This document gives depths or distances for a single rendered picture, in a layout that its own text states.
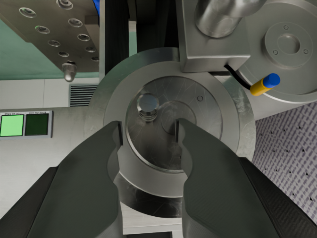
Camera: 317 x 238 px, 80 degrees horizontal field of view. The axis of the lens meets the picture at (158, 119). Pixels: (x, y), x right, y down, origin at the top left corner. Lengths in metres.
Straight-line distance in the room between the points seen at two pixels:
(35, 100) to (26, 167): 2.85
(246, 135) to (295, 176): 0.16
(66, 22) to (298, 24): 0.36
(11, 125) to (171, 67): 0.49
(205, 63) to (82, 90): 3.01
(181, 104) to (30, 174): 0.48
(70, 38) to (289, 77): 0.39
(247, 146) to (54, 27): 0.39
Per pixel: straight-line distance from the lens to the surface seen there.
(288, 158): 0.33
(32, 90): 3.47
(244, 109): 0.18
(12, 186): 0.59
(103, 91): 0.17
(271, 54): 0.22
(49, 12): 0.41
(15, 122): 0.59
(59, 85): 3.31
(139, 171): 0.16
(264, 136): 0.37
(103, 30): 0.21
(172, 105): 0.15
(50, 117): 0.56
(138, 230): 0.53
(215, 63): 0.16
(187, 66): 0.16
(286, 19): 0.26
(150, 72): 0.17
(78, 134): 0.53
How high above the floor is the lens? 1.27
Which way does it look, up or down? 10 degrees down
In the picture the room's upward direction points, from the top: 177 degrees clockwise
